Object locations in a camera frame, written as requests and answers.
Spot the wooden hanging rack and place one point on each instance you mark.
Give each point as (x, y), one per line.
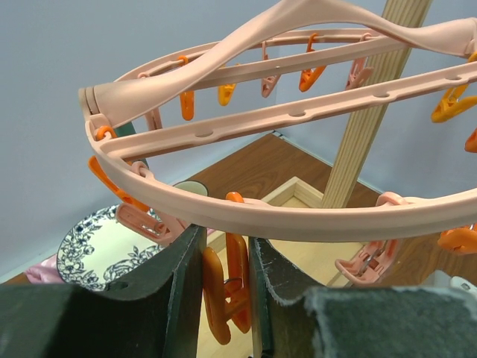
(362, 126)

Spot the pink cloth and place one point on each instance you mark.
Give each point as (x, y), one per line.
(43, 273)

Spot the pink round clip hanger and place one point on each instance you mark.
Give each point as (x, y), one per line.
(233, 205)

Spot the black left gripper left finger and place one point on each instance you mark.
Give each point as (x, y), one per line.
(153, 311)

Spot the floral ceramic plate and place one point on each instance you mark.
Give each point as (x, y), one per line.
(99, 250)

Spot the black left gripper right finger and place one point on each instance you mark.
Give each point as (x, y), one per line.
(295, 316)

